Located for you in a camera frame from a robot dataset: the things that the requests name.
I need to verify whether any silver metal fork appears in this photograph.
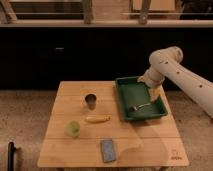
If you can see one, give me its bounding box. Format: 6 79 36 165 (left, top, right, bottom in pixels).
131 103 151 111

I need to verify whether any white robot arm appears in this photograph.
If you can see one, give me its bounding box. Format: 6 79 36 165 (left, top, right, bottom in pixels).
137 46 213 119

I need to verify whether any green plastic tray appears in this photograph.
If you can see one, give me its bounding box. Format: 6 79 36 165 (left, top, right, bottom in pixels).
115 76 168 122

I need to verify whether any metal cup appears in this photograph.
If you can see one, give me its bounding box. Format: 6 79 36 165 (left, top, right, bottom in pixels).
85 94 97 110

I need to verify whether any yellow banana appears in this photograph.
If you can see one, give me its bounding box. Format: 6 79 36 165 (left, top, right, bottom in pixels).
86 116 110 123

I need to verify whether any blue grey sponge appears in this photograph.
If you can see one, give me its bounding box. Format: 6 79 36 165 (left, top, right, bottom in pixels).
100 139 116 163

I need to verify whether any wooden table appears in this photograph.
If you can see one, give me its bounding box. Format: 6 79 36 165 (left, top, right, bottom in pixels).
38 81 189 168

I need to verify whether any green plastic cup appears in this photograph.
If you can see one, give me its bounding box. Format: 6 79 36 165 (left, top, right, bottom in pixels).
66 121 80 138

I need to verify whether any black chair part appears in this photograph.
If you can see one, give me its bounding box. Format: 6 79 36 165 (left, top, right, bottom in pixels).
7 142 16 171

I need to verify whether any wooden railing shelf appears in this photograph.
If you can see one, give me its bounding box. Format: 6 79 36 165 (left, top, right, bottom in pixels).
0 0 213 28

